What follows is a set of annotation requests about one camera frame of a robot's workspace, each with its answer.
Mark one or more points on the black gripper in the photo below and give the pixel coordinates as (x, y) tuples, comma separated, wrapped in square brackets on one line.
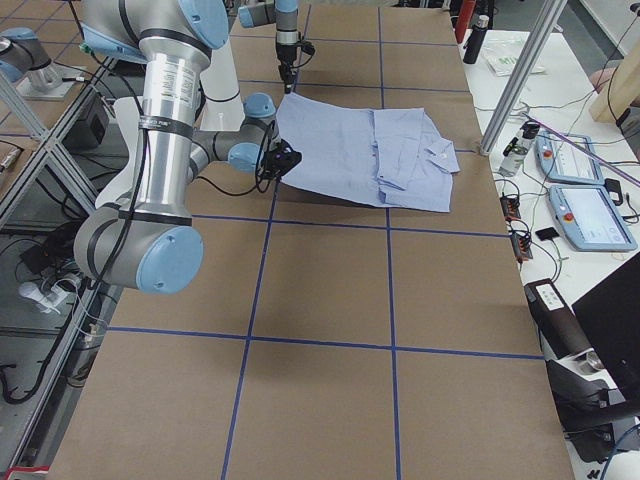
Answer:
[(285, 56), (274, 167)]

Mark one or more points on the light blue striped shirt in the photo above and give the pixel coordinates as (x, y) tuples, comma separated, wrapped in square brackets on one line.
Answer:
[(378, 157)]

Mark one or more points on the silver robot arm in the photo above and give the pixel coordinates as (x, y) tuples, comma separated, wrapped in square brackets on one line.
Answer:
[(282, 13), (190, 113)]

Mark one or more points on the black drinking bottle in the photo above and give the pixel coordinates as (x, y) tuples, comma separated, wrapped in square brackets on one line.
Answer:
[(475, 40)]

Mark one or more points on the red fire extinguisher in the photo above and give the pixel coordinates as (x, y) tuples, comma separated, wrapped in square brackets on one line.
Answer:
[(464, 16)]

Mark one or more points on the white paper bag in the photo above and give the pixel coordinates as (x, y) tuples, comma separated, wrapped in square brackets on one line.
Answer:
[(502, 56)]

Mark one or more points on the clear plastic bottle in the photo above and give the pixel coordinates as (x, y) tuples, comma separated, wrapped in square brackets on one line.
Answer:
[(517, 149)]

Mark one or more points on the orange circuit board upper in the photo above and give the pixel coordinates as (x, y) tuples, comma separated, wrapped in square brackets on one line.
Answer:
[(510, 207)]

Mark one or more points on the orange circuit board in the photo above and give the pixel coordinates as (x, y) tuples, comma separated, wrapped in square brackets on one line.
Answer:
[(510, 207), (521, 245)]

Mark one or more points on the orange circuit board lower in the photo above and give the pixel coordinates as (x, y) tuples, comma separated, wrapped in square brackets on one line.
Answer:
[(521, 245)]

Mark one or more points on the white power strip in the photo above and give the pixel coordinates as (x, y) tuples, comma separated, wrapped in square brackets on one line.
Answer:
[(46, 301)]

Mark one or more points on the upper teach pendant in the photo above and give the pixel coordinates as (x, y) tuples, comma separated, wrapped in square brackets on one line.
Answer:
[(562, 162)]

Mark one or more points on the teach pendant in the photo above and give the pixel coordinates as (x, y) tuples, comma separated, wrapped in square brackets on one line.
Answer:
[(562, 162), (589, 220)]

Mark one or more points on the lower teach pendant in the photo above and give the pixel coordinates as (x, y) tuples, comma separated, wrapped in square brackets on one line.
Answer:
[(589, 220)]

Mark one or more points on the black monitor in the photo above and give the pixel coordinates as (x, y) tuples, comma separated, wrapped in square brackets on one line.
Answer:
[(609, 316)]

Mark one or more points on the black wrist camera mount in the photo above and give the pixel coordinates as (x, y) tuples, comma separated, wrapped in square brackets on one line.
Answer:
[(285, 157)]

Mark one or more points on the white camera pillar base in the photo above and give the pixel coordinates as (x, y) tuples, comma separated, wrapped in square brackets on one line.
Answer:
[(223, 108)]

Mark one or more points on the aluminium frame post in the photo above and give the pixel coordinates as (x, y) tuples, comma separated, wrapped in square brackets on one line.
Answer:
[(543, 26)]

